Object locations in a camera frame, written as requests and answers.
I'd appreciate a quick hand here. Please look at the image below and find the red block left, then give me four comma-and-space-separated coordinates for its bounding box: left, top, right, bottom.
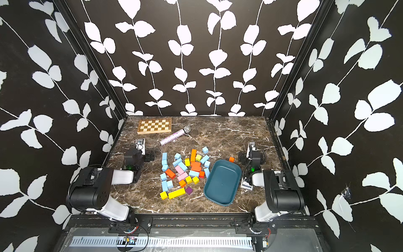
165, 169, 176, 180

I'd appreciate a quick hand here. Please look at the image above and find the pink block lower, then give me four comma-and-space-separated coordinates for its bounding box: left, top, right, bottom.
177, 172, 188, 181

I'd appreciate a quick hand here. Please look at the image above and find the pink block upper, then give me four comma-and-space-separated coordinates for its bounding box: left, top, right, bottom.
175, 165, 184, 175

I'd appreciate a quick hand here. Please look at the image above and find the pink block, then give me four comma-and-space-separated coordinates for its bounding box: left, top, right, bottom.
175, 165, 184, 175
177, 172, 188, 181

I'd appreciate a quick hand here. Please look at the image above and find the tall orange block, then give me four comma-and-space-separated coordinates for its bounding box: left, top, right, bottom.
190, 149, 197, 162

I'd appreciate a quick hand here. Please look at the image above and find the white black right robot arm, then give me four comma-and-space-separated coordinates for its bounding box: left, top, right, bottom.
238, 150, 305, 223

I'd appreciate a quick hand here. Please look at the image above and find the light blue thin block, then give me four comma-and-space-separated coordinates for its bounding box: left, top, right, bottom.
173, 158, 182, 167

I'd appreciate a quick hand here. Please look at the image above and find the purple cube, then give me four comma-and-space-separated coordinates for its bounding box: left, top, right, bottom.
185, 187, 193, 195

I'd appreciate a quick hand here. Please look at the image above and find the orange cube lower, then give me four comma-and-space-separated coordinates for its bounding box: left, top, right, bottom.
179, 180, 186, 188

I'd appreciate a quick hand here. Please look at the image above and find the purple glitter microphone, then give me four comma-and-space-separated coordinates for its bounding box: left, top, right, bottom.
160, 126, 191, 146

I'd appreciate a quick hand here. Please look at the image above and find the light blue cube lower left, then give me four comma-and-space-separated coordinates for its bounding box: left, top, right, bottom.
160, 173, 167, 181

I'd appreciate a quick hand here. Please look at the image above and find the dark teal plastic tray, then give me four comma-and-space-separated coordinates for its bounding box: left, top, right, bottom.
204, 160, 242, 206

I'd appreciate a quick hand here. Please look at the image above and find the white slotted cable duct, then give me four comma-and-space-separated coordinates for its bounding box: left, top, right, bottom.
68, 236, 253, 249

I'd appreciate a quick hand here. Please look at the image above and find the small yellow cube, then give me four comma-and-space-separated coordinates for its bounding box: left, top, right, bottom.
160, 191, 168, 200

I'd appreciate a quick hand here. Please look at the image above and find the wooden chessboard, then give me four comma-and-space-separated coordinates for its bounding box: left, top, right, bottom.
137, 118, 172, 135

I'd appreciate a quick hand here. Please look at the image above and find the yellow block upper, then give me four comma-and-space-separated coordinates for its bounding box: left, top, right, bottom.
185, 158, 191, 167

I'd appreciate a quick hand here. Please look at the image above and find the red block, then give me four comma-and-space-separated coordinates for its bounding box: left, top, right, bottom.
191, 167, 202, 172
191, 162, 201, 169
165, 169, 176, 180

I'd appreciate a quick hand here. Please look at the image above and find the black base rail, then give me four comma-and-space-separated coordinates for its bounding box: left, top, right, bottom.
67, 213, 321, 236

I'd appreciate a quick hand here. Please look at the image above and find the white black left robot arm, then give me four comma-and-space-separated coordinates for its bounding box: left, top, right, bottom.
66, 147, 155, 223

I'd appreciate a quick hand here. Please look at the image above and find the light blue angled block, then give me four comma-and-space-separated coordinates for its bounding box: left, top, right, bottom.
178, 162, 188, 172

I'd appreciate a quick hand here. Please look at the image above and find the long yellow block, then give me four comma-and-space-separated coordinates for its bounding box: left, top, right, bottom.
168, 188, 186, 200

